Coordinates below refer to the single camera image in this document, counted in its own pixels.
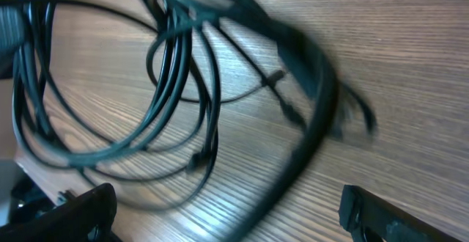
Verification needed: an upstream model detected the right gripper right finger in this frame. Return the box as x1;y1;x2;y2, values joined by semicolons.
339;185;460;242

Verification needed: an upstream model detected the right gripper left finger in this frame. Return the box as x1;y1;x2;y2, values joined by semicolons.
1;183;117;242

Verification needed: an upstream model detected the black usb cable bundle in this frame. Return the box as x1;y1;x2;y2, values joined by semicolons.
10;0;378;242

